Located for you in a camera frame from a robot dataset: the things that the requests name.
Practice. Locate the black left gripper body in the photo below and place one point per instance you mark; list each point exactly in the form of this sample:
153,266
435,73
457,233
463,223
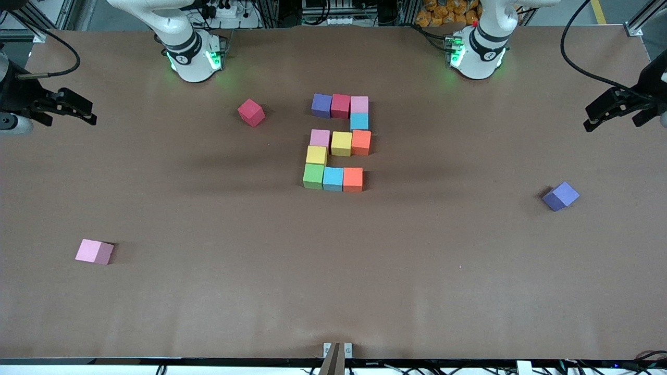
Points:
647,87

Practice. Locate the orange foam cube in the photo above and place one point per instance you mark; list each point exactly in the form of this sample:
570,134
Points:
361,143
353,179

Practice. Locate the yellow foam cube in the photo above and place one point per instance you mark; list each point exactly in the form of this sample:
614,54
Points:
316,155
341,144

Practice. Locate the blue foam cube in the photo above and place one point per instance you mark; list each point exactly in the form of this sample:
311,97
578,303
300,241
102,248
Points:
359,121
333,179

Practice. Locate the pink foam cube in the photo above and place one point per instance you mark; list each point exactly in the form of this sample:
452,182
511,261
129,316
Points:
94,251
359,104
319,138

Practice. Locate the green foam cube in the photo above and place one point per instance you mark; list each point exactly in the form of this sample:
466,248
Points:
313,176

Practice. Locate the purple foam cube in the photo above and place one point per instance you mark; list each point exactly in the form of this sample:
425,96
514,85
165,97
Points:
560,196
321,105

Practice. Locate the red foam cube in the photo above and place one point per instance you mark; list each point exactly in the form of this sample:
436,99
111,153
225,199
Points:
341,105
251,112

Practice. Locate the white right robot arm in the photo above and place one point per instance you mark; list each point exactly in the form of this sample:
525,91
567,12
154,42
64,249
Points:
190,57

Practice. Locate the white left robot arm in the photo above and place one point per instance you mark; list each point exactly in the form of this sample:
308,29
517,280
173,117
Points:
482,57

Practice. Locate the white power strip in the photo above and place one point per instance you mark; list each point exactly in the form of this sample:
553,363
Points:
225,10

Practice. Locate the bag of orange items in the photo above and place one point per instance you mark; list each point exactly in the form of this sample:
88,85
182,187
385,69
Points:
443,13

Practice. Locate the small white box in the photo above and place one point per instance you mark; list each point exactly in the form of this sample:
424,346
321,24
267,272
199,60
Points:
523,369

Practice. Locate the brown table cover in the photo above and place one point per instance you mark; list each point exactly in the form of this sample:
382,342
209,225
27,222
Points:
333,291

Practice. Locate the aluminium frame profile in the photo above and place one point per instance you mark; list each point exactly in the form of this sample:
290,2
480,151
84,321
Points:
635,28
65,13

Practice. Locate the small metal bracket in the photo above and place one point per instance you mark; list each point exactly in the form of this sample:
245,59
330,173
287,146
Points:
348,350

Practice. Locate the brown camera pole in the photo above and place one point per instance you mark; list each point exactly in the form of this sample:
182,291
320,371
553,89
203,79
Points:
331,364

